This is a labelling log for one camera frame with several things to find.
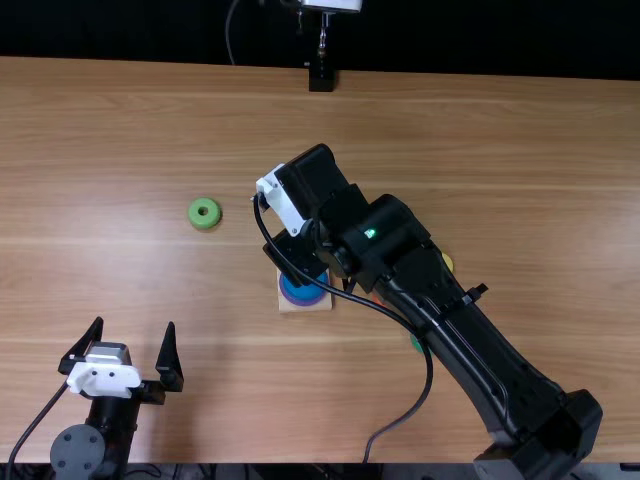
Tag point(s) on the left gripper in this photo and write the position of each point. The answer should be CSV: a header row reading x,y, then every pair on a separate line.
x,y
150,392

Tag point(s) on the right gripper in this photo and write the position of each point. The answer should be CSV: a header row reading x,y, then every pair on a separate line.
x,y
315,175

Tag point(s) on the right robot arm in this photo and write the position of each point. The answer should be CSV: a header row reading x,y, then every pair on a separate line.
x,y
475,350

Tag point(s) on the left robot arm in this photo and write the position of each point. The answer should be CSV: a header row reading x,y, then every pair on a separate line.
x,y
77,447

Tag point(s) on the wooden peg base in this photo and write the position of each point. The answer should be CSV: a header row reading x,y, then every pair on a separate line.
x,y
320,306

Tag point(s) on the black clamp stand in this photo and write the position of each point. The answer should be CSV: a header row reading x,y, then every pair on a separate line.
x,y
321,80

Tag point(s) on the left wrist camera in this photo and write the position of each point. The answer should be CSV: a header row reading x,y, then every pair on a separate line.
x,y
102,377

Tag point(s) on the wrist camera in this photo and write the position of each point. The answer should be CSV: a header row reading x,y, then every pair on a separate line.
x,y
102,377
282,205

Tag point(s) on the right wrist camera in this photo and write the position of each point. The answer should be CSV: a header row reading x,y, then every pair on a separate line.
x,y
282,205

